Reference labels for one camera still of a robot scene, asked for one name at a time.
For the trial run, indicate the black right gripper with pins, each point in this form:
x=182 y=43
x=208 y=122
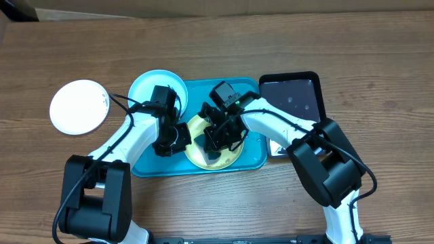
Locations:
x=215 y=144

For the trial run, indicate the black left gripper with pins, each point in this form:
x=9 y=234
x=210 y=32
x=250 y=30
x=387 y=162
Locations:
x=185 y=139

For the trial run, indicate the yellow plate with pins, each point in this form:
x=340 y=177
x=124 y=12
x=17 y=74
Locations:
x=196 y=154

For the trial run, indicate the light blue plate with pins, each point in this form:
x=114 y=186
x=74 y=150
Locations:
x=142 y=88

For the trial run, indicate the white plate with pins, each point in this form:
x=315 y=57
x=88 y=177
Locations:
x=79 y=107

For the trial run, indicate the green sponge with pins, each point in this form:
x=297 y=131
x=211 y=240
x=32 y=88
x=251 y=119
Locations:
x=209 y=155

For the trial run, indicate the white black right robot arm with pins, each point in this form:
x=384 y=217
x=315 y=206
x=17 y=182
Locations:
x=326 y=163

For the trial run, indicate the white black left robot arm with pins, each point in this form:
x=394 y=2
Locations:
x=96 y=201

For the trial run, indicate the black plastic tray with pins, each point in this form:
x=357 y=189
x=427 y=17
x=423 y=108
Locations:
x=298 y=94

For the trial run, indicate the brown cardboard backdrop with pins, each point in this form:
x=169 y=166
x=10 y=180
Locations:
x=76 y=9

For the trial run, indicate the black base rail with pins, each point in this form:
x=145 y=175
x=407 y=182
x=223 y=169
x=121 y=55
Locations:
x=300 y=239

